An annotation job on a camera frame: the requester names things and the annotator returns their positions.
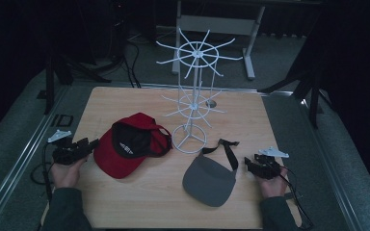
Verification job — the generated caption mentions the aluminium frame rail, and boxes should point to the aluminium frame rail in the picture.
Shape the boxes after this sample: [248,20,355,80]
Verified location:
[297,92,365,231]
[0,84,70,231]

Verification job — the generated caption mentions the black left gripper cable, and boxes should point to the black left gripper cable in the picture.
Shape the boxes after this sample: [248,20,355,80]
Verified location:
[29,141,55,202]

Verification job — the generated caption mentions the grey sun visor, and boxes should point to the grey sun visor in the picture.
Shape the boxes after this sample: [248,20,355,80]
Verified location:
[181,138,241,208]

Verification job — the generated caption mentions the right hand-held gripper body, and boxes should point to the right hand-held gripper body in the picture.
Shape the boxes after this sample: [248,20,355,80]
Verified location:
[252,146,290,180]

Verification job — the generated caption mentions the black floor cables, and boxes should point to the black floor cables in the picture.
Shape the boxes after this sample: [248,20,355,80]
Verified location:
[120,38,143,89]

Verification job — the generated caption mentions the white wire hat rack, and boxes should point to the white wire hat rack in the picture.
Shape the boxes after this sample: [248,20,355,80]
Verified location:
[155,27,244,155]

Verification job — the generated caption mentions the person's left hand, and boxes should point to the person's left hand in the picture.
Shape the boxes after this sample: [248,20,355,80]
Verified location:
[50,156,88,190]

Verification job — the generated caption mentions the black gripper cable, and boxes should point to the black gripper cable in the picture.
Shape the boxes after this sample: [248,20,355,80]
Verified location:
[29,141,55,202]
[278,166,314,230]

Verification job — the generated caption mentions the black tripod stand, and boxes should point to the black tripod stand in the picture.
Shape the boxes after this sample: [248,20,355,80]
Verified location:
[257,62,335,130]
[43,53,113,116]

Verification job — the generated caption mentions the desk with white legs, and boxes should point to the desk with white legs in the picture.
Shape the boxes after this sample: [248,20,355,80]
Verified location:
[172,0,267,81]

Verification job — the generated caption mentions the red baseball cap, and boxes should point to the red baseball cap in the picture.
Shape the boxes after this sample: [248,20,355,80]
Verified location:
[92,112,173,180]

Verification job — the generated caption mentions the black rectangular floor bracket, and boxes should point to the black rectangular floor bracket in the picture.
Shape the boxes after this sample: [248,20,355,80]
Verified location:
[50,113,75,128]

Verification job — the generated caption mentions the person's right hand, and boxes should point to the person's right hand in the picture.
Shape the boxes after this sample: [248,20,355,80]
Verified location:
[257,167,289,199]

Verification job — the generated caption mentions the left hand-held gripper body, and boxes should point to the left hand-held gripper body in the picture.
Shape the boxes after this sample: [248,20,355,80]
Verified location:
[46,129,86,167]

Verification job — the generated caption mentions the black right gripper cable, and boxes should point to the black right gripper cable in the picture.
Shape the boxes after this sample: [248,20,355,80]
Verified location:
[278,166,314,230]

